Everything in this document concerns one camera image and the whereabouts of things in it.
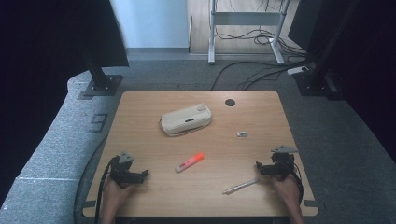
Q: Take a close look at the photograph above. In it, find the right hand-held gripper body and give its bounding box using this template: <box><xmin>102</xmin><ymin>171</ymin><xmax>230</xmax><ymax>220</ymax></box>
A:
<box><xmin>269</xmin><ymin>145</ymin><xmax>300</xmax><ymax>180</ymax></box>

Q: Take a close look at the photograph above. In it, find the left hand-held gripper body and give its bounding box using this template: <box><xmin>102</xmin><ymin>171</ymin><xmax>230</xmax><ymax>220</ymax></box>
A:
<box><xmin>108</xmin><ymin>151</ymin><xmax>138</xmax><ymax>189</ymax></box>

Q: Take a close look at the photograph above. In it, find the silver pen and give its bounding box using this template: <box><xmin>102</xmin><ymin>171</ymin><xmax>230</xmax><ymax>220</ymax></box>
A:
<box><xmin>222</xmin><ymin>178</ymin><xmax>260</xmax><ymax>196</ymax></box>

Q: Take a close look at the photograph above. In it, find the orange highlighter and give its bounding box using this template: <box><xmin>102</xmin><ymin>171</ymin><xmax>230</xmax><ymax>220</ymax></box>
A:
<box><xmin>175</xmin><ymin>151</ymin><xmax>205</xmax><ymax>174</ymax></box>

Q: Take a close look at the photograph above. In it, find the cream pencil case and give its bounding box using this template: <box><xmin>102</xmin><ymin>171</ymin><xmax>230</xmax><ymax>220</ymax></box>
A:
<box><xmin>160</xmin><ymin>103</ymin><xmax>214</xmax><ymax>137</ymax></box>

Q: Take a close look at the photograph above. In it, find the person's left hand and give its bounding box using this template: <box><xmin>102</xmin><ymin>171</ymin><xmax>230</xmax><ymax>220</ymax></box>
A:
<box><xmin>102</xmin><ymin>178</ymin><xmax>135</xmax><ymax>203</ymax></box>

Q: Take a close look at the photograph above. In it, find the person's right hand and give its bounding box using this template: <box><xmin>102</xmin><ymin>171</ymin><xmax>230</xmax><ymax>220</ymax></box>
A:
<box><xmin>269</xmin><ymin>174</ymin><xmax>301</xmax><ymax>203</ymax></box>

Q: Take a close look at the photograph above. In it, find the black metal stand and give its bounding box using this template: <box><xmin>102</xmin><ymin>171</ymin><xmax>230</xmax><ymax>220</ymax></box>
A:
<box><xmin>81</xmin><ymin>46</ymin><xmax>124</xmax><ymax>97</ymax></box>
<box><xmin>293</xmin><ymin>0</ymin><xmax>362</xmax><ymax>101</ymax></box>

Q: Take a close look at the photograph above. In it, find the white power strip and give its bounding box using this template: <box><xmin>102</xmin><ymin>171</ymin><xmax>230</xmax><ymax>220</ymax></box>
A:
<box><xmin>286</xmin><ymin>65</ymin><xmax>310</xmax><ymax>77</ymax></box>

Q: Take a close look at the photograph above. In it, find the black curtain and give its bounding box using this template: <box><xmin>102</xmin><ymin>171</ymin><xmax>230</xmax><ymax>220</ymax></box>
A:
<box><xmin>287</xmin><ymin>0</ymin><xmax>396</xmax><ymax>164</ymax></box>
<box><xmin>0</xmin><ymin>0</ymin><xmax>130</xmax><ymax>208</ymax></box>

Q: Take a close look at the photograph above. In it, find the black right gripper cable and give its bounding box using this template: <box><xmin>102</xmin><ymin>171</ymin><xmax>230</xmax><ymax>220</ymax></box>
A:
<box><xmin>290</xmin><ymin>157</ymin><xmax>305</xmax><ymax>206</ymax></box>

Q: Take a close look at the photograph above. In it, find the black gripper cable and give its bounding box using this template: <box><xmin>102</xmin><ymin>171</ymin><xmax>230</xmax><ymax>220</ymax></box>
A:
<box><xmin>93</xmin><ymin>156</ymin><xmax>120</xmax><ymax>224</ymax></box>
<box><xmin>290</xmin><ymin>157</ymin><xmax>305</xmax><ymax>206</ymax></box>

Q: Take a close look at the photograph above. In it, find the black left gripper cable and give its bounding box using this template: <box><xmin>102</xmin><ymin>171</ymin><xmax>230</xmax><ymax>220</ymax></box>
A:
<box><xmin>93</xmin><ymin>156</ymin><xmax>120</xmax><ymax>224</ymax></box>

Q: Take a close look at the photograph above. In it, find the long black floor cable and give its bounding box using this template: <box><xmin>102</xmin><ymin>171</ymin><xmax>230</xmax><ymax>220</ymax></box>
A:
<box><xmin>210</xmin><ymin>58</ymin><xmax>314</xmax><ymax>91</ymax></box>

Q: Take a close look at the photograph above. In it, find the tangle of black floor cables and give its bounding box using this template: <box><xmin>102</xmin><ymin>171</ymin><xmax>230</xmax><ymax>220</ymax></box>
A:
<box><xmin>214</xmin><ymin>27</ymin><xmax>308</xmax><ymax>59</ymax></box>

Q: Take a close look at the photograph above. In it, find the white metal desk frame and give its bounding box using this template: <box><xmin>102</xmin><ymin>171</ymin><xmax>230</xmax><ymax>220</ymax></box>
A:
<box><xmin>207</xmin><ymin>0</ymin><xmax>291</xmax><ymax>65</ymax></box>

